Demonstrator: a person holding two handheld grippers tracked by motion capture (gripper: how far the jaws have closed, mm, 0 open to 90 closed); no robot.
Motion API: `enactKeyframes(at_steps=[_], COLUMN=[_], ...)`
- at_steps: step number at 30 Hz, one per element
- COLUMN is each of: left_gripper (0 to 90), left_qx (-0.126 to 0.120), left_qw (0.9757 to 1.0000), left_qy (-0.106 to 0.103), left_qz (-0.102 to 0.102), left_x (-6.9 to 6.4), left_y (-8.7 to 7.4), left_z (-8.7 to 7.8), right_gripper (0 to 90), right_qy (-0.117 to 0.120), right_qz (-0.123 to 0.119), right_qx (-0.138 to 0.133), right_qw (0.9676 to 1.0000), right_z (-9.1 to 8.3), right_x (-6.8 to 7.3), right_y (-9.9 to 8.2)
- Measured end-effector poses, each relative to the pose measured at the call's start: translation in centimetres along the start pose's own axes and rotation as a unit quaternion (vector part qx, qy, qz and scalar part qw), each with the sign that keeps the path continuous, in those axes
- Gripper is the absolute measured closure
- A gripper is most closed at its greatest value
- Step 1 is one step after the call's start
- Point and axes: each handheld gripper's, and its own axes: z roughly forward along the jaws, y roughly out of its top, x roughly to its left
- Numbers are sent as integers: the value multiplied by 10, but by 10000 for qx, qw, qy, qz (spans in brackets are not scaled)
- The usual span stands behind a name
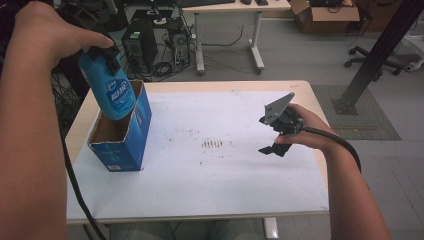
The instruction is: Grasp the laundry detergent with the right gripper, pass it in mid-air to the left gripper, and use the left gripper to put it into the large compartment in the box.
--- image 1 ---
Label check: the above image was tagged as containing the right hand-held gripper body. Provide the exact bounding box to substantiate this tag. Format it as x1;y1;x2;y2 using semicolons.
259;92;305;137

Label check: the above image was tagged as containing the blue plastic bottle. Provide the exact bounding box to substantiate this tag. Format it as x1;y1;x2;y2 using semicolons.
78;49;138;122

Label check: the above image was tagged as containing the blue cardboard box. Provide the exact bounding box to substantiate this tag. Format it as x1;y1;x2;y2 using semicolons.
86;79;153;173

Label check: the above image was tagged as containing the person's right hand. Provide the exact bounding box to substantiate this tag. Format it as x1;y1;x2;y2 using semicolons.
274;103;335;152

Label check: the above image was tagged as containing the person's left hand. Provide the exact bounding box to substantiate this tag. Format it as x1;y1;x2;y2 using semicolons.
5;1;115;72

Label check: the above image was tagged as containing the black computer tower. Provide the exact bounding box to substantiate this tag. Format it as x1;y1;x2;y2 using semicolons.
120;17;159;75

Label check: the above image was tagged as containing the light wooden table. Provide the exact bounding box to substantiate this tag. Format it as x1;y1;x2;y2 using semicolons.
64;79;332;225

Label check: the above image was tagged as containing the small open computer case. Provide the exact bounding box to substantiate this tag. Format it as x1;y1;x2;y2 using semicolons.
166;17;191;67

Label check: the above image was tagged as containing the white table leg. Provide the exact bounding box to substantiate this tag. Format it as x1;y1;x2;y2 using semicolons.
262;217;280;240

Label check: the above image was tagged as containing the grey floor mat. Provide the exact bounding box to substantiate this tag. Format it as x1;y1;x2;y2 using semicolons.
311;84;402;142

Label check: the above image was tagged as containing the black office chair base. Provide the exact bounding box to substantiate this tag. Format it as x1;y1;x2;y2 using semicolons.
344;45;405;76

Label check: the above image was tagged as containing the open brown cardboard box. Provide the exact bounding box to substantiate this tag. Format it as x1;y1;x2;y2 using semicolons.
287;0;361;35

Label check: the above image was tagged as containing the black keyboard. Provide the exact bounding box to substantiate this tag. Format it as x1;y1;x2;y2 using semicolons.
175;0;236;9

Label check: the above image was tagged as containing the white desk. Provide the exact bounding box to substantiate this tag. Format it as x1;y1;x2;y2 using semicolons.
181;0;292;76

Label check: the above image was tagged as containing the tangle of black floor cables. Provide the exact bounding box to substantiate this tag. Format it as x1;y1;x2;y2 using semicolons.
51;71;84;129

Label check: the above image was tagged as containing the right hand-held gripper cable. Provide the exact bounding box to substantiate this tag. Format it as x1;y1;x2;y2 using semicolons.
301;126;363;173

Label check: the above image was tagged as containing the hand-held gripper cable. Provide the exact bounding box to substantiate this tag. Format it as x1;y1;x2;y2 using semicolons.
61;131;108;240
301;126;363;173

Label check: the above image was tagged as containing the black metal stand post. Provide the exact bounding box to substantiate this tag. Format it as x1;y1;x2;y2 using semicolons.
331;0;424;116

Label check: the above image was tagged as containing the left hand-held gripper cable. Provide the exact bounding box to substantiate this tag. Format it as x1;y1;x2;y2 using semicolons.
61;131;108;240

